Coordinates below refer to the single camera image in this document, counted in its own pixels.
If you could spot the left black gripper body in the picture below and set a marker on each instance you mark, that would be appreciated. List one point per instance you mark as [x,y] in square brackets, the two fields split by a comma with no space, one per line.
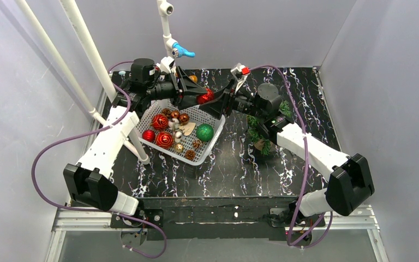
[177,89]

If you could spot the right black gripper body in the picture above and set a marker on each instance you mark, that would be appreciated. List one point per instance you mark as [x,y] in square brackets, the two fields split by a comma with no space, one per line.
[229,102]

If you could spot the red glitter ornament ball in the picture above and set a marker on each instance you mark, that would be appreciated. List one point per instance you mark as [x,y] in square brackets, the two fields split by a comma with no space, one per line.
[205,98]

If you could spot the small green christmas tree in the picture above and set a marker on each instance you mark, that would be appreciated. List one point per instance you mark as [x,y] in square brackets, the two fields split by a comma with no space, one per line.
[263,131]

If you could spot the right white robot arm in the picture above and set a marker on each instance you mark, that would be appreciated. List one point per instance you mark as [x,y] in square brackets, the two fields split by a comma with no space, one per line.
[349,178]

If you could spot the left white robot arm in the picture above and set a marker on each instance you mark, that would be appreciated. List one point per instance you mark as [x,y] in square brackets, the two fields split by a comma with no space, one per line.
[88,181]

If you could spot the orange pipe valve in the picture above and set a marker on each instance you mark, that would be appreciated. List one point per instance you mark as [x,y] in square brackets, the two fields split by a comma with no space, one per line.
[193,78]

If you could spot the orange shiny ornament ball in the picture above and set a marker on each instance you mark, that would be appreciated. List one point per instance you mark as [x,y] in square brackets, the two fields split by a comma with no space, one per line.
[183,118]

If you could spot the green glitter ornament ball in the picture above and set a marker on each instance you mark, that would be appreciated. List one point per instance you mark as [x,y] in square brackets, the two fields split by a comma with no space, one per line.
[205,132]

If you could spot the blue pipe valve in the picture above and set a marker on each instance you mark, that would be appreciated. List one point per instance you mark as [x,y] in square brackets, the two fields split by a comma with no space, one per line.
[182,51]

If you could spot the red patterned ornament ball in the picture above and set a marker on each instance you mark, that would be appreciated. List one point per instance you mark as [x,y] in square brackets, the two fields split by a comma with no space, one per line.
[159,122]

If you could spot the white plastic basket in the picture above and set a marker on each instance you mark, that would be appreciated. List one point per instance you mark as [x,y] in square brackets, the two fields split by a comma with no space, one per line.
[197,116]

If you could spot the frosted pine cone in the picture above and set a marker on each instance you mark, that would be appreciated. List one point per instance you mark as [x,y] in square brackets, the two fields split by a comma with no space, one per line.
[197,143]

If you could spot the red shiny ornament ball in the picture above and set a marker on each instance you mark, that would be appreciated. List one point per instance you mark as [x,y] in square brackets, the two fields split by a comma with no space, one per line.
[148,135]

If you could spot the gold ornament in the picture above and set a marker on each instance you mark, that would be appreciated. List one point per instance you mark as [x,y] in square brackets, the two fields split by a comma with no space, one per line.
[178,147]

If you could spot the brown pine cone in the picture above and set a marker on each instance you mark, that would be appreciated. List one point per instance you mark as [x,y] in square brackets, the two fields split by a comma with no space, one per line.
[190,155]

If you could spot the thin white diagonal pole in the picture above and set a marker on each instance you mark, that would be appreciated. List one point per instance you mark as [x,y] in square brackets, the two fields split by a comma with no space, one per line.
[133,145]

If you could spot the white pvc pipe stand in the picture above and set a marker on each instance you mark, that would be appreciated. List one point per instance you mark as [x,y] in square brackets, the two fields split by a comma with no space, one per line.
[165,10]

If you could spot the thick white diagonal pole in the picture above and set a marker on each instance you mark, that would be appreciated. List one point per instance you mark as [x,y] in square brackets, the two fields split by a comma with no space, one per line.
[77,22]

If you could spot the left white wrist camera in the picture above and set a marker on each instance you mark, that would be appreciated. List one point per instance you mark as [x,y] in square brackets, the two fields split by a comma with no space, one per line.
[166,65]

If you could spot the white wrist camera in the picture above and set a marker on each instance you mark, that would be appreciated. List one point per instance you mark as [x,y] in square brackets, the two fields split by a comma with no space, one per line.
[240,73]
[166,65]

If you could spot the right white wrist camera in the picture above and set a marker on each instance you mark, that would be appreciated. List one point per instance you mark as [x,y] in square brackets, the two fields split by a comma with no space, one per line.
[240,73]

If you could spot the aluminium frame rail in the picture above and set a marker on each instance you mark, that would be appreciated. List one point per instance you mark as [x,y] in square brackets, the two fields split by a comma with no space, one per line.
[78,220]

